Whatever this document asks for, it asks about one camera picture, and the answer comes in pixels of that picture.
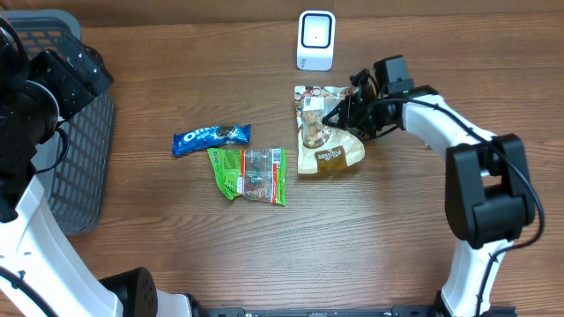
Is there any beige nut snack pouch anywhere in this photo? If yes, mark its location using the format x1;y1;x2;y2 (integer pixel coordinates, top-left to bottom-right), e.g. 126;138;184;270
294;85;365;174

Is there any blue Oreo cookie packet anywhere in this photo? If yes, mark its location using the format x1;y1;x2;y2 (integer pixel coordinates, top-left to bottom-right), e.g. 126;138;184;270
172;124;251;156

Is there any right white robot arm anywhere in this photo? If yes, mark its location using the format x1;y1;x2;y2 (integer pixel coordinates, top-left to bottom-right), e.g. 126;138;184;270
323;55;545;316

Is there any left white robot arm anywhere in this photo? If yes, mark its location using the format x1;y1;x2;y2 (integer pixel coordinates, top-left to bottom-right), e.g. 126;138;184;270
1;20;195;317

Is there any white barcode scanner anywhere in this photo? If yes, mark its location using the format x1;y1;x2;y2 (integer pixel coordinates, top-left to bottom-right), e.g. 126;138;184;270
296;10;336;71

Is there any green clear snack packet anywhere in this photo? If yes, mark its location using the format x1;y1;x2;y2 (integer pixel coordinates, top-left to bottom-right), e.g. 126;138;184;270
207;148;286;206

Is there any grey plastic mesh basket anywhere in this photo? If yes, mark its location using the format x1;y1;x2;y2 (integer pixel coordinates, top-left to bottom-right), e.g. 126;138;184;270
1;10;115;235

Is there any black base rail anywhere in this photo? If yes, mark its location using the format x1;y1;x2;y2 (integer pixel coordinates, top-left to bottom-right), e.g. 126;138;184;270
193;303;517;317

